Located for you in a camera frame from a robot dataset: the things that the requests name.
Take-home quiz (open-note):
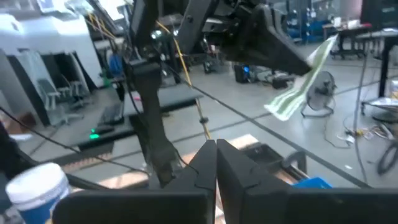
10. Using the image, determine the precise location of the black floor fan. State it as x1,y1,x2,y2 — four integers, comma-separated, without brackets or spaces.
300,70,337,119

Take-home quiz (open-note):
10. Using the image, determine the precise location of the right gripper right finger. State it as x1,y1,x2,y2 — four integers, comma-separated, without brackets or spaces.
216,139,398,224

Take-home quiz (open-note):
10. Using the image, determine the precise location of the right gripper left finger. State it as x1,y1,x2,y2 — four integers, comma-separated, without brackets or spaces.
52,139,217,224

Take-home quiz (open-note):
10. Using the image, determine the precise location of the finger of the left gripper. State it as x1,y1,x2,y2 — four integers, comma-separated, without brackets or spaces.
269,8,304,58
231,3,312,76

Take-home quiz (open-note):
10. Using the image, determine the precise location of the white cable bundle with plug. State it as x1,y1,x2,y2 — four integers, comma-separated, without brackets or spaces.
337,123,389,146

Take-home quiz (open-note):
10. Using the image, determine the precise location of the black background table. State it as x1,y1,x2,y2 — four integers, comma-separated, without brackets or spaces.
356,27,398,99

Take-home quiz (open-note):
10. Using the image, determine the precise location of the white canister with yellow label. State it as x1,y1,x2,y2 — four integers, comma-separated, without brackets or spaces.
5,162,72,224

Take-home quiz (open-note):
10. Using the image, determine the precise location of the black floor computer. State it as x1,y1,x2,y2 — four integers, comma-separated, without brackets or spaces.
233,63,253,84

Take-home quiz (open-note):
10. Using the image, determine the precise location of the blue plastic bin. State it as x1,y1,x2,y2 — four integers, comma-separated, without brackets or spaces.
292,177,333,190

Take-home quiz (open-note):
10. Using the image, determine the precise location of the orange cable with black knob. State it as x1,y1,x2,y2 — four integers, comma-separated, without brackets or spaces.
155,21,213,141

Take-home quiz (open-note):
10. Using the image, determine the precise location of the green striped bandage wrapper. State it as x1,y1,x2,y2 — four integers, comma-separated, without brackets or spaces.
264,33,339,121

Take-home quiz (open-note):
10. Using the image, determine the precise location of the white machine cabinet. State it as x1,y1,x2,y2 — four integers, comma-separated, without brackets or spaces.
0,14,105,127

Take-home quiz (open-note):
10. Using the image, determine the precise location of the coiled black cable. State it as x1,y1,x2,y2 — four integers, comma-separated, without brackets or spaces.
376,140,398,175

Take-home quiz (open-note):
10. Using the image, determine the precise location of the blue background rack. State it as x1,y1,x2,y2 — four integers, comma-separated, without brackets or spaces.
285,9,331,44

